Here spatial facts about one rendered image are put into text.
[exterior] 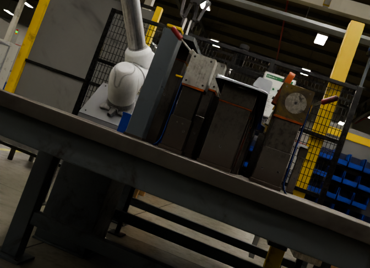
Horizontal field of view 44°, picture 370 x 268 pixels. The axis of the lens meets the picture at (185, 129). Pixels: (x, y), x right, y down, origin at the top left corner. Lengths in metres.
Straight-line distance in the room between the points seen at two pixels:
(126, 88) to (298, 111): 1.15
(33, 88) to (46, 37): 0.55
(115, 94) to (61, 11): 2.68
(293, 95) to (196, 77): 0.34
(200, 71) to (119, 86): 0.92
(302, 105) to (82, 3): 3.72
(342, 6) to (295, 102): 5.33
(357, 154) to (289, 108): 3.19
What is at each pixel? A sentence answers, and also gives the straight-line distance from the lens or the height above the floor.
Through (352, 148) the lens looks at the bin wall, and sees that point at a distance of 4.75.
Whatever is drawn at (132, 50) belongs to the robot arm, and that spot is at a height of 1.15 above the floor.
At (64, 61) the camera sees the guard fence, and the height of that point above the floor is 1.16.
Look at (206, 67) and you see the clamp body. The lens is 1.64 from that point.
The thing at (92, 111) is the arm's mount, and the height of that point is 0.75.
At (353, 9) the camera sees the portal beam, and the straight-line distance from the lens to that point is 6.89.
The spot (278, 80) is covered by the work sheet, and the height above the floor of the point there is 1.42.
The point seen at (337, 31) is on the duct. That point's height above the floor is 4.96.
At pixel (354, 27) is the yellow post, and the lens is 3.50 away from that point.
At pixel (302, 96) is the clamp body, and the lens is 1.61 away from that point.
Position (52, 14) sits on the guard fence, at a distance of 5.12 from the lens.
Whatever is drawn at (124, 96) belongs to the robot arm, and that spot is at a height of 0.89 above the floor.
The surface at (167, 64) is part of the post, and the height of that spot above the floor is 1.01.
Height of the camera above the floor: 0.71
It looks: 3 degrees up
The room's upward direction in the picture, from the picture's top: 20 degrees clockwise
